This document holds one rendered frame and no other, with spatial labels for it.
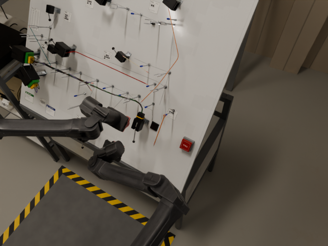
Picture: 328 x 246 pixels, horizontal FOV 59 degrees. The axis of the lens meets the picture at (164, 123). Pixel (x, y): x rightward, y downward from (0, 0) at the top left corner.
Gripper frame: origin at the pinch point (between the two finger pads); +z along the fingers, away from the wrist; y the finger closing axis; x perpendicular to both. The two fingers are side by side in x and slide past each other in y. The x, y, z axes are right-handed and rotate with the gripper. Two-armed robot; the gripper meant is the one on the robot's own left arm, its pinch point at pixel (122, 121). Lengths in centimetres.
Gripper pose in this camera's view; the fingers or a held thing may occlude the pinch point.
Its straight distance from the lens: 126.6
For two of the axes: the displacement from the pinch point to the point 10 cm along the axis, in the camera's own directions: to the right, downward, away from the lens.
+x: -4.8, 8.8, 0.1
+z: 2.5, 1.3, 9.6
